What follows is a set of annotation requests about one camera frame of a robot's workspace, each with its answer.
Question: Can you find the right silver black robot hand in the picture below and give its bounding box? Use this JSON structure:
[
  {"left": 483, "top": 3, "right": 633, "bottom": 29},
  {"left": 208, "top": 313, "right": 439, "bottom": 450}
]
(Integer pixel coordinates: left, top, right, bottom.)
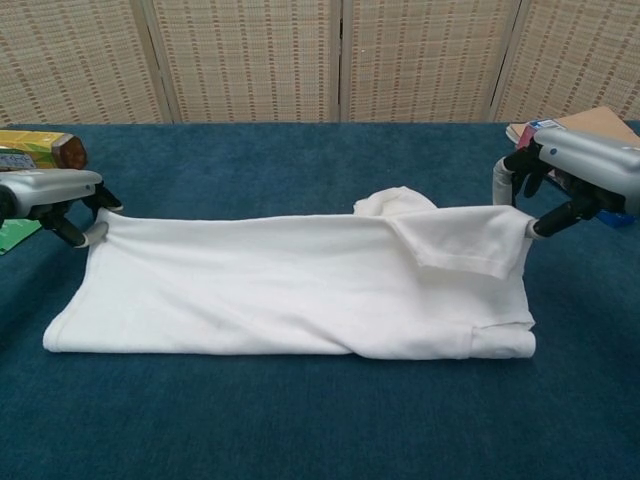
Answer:
[{"left": 492, "top": 128, "right": 640, "bottom": 240}]

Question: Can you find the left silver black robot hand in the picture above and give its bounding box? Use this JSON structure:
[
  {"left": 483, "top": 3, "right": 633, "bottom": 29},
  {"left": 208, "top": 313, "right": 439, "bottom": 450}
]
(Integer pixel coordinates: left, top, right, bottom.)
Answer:
[{"left": 0, "top": 168, "right": 124, "bottom": 250}]

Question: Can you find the white T-shirt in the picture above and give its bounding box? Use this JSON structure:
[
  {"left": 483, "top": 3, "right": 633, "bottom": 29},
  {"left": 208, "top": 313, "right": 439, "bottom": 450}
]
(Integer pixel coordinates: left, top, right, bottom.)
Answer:
[{"left": 42, "top": 185, "right": 537, "bottom": 362}]

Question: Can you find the brown spiral notebook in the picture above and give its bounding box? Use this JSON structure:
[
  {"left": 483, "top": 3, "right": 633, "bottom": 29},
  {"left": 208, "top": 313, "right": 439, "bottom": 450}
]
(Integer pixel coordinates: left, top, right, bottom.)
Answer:
[{"left": 505, "top": 106, "right": 640, "bottom": 151}]

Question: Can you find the yellow label tea bottle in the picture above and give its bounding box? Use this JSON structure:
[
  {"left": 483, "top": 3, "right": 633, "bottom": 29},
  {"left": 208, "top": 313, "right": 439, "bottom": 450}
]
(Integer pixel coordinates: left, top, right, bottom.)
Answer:
[{"left": 0, "top": 129, "right": 89, "bottom": 174}]

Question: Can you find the green sachet packet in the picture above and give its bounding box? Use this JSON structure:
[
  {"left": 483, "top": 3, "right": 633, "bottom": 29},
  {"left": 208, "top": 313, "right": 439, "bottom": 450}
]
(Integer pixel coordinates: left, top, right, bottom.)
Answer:
[{"left": 0, "top": 218, "right": 44, "bottom": 257}]

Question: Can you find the blue pink cookie box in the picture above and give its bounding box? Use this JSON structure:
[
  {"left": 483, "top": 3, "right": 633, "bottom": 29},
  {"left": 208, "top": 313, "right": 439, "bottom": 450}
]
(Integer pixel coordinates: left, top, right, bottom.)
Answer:
[{"left": 517, "top": 118, "right": 637, "bottom": 230}]

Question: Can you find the woven bamboo screen panel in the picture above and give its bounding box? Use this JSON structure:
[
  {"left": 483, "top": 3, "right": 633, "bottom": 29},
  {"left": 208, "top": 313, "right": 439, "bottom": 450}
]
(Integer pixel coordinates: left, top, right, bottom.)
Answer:
[
  {"left": 492, "top": 0, "right": 640, "bottom": 124},
  {"left": 341, "top": 0, "right": 524, "bottom": 124},
  {"left": 142, "top": 0, "right": 346, "bottom": 124},
  {"left": 0, "top": 0, "right": 169, "bottom": 126}
]

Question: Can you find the blue carpet table cover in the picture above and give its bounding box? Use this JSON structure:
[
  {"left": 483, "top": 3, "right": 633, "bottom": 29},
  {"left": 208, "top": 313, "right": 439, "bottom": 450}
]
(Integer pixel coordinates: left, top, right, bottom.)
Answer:
[{"left": 0, "top": 119, "right": 640, "bottom": 480}]

